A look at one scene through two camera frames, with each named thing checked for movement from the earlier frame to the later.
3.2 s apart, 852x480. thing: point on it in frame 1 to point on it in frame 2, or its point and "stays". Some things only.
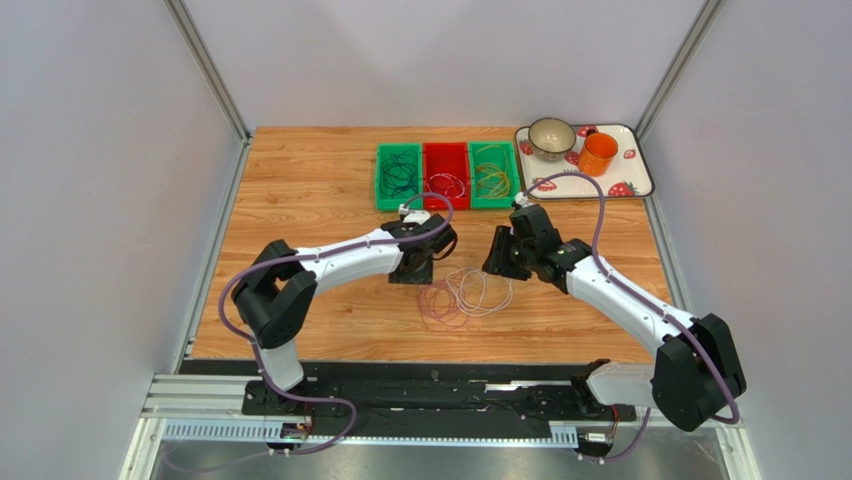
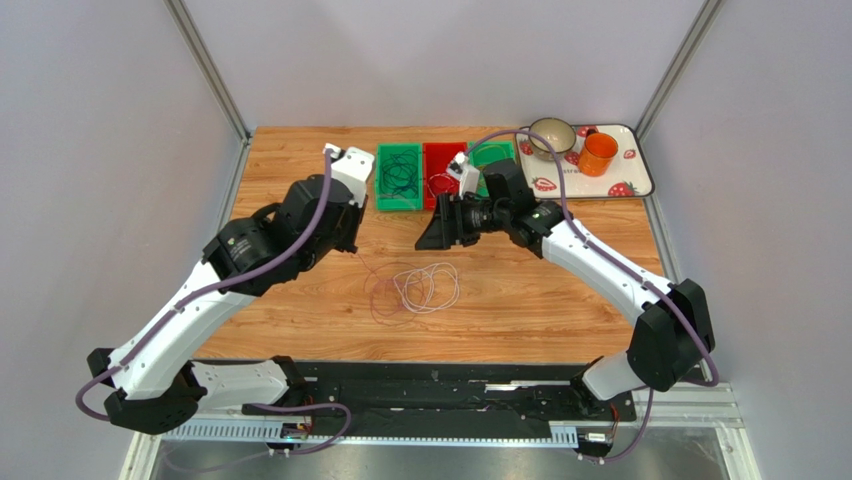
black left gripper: (417, 279) to (356, 215)
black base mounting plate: (426, 392) stays
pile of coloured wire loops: (442, 300) to (396, 291)
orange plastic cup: (597, 153) stays
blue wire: (400, 174) stays
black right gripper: (501, 252) to (456, 222)
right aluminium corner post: (703, 21) stays
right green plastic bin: (493, 174) stays
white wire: (479, 293) to (429, 288)
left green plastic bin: (399, 175) stays
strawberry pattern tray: (629, 176) stays
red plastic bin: (445, 172) stays
